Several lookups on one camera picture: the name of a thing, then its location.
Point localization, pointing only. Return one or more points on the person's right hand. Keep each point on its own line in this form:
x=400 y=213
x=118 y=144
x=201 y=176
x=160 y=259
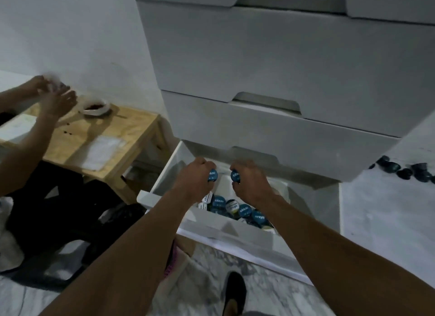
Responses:
x=255 y=186

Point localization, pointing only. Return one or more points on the person's left hand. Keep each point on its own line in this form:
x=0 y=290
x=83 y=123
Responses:
x=190 y=186

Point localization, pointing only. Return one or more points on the teal capsule blue lid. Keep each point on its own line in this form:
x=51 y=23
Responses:
x=235 y=176
x=212 y=176

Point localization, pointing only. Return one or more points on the row of lidded capsules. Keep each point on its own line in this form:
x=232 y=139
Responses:
x=234 y=208

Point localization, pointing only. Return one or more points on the cluster of dark teal capsules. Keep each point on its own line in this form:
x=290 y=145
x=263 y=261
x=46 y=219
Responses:
x=404 y=173

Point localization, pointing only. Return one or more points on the person's right forearm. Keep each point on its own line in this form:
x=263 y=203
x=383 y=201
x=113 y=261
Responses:
x=357 y=265

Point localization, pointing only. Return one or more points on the person's left forearm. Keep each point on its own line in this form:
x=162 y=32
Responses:
x=119 y=265

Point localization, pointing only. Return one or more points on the person's black right shoe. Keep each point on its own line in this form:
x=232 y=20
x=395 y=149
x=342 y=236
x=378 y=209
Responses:
x=234 y=292

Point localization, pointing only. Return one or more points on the white drawer cabinet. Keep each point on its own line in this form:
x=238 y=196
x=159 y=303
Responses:
x=272 y=61

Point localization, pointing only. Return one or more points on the pink mesh basket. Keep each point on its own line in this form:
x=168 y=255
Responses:
x=170 y=261

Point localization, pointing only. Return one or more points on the black plastic bag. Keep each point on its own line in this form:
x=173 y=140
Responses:
x=115 y=224

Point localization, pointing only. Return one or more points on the brown wooden side table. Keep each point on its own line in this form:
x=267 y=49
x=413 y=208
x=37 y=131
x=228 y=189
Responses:
x=129 y=129

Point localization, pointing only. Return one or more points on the white plastic sheet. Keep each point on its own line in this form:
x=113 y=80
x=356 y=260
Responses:
x=102 y=152
x=17 y=129

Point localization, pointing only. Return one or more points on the grey round dish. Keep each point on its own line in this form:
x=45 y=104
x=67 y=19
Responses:
x=95 y=108

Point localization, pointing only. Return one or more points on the white marble table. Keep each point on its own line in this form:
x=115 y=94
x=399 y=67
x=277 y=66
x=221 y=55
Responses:
x=384 y=217

